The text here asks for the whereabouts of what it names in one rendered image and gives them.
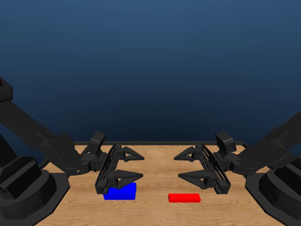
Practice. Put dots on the blue hollow socket block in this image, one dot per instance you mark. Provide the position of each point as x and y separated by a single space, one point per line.
124 193

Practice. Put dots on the thin red peg bar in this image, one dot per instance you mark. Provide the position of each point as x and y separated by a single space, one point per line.
184 198

